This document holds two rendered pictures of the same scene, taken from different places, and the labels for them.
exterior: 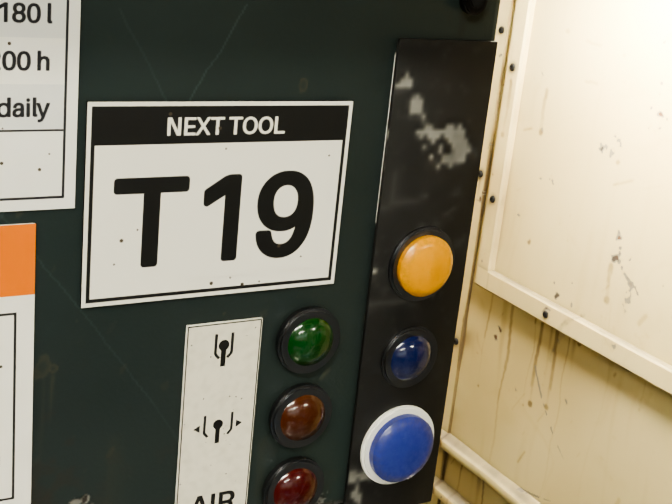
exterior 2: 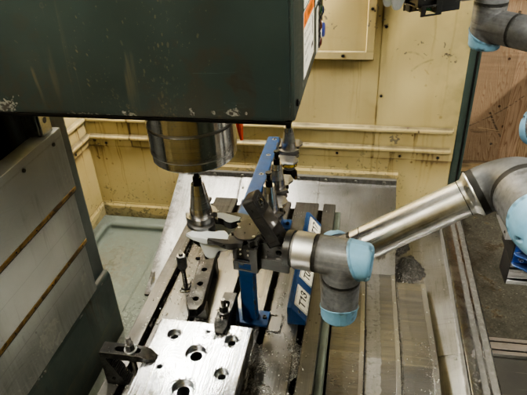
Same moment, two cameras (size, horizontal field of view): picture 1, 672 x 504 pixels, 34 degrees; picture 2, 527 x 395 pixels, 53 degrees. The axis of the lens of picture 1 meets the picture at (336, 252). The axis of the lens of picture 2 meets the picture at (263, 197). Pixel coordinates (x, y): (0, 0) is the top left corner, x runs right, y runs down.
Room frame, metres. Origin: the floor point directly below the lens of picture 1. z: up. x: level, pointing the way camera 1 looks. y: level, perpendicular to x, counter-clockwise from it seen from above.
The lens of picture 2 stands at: (-0.26, 0.88, 1.94)
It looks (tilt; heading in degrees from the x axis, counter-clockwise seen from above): 32 degrees down; 314
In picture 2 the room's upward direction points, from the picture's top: 3 degrees counter-clockwise
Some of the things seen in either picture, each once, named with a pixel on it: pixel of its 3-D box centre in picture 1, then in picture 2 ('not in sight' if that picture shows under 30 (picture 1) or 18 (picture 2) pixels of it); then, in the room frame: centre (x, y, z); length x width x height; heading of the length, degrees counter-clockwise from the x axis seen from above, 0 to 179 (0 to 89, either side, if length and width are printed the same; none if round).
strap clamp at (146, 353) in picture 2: not in sight; (130, 360); (0.56, 0.49, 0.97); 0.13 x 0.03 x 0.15; 32
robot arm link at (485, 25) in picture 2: not in sight; (492, 26); (0.19, -0.40, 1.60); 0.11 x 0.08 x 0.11; 165
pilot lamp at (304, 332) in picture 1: (309, 341); not in sight; (0.39, 0.01, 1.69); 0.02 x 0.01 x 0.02; 122
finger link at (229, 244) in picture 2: not in sight; (230, 239); (0.36, 0.32, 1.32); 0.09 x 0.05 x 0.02; 37
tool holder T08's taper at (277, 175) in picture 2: not in sight; (276, 174); (0.53, -0.01, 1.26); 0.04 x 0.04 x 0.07
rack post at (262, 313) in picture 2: not in sight; (247, 277); (0.49, 0.16, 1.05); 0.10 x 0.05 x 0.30; 32
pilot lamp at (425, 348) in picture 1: (410, 357); not in sight; (0.41, -0.03, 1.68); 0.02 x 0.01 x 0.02; 122
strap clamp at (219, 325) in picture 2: not in sight; (226, 319); (0.48, 0.26, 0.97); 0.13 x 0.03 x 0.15; 122
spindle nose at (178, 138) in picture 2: not in sight; (190, 124); (0.44, 0.33, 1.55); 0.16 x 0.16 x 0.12
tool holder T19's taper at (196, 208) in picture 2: not in sight; (199, 197); (0.44, 0.33, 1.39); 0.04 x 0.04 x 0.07
